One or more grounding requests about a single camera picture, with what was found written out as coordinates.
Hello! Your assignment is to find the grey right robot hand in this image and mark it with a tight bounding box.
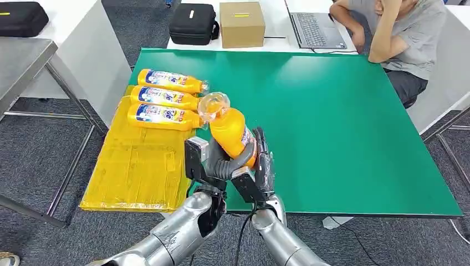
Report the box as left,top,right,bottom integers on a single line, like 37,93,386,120
252,126,276,197

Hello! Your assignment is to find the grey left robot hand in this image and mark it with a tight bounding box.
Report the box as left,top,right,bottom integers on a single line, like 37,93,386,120
201,137,258,182

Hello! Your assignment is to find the orange drink bottle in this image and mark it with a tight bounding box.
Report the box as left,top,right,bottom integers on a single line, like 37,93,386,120
137,68,210,94
127,103,206,132
130,85,201,111
197,91,258,169

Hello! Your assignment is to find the yellow plastic sheet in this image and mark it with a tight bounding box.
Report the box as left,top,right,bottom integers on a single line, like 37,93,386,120
79,85,197,214

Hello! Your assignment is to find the green table mat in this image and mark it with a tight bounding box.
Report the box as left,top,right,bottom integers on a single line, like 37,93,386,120
128,48,463,219

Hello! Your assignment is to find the brown cardboard box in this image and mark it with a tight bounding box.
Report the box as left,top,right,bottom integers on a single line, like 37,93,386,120
219,2,266,49

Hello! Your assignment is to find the black case with white tag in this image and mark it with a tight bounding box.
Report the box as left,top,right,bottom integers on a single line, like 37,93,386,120
169,3,220,46

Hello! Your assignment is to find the grey laptop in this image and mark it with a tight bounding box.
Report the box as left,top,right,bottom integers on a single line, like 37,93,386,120
284,0,348,50

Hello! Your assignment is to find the white desk with laptop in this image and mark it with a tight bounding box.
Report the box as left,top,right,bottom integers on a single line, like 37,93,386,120
167,0,360,56

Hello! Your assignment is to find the white desk with panel side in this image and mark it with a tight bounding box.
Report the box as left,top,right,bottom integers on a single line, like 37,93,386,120
18,0,133,129

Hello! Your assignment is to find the person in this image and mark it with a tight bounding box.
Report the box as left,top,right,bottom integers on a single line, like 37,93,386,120
329,0,448,109

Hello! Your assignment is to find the steel table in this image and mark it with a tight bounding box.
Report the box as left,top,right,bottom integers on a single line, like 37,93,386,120
0,38,109,228

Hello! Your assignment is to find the person's white shoe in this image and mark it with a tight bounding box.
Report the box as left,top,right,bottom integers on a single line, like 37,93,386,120
0,251,20,266

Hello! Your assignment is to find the black case with yellow tag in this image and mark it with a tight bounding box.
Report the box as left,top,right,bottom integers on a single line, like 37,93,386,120
0,1,49,38

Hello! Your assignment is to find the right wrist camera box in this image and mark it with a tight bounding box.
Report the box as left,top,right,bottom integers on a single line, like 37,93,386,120
231,166,267,204

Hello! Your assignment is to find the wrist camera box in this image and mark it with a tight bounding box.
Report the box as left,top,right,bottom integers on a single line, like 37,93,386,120
184,136,210,181
231,166,267,204

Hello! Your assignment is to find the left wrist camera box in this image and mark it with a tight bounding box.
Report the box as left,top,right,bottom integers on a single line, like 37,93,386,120
184,136,210,181

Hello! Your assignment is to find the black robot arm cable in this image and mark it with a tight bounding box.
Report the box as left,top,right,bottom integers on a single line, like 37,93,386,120
234,213,254,266

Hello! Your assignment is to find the black laptop cable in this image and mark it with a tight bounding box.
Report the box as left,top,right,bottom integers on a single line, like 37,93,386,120
311,48,359,55

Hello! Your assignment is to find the steel table frame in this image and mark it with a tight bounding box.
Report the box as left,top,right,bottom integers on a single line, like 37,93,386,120
421,104,470,206

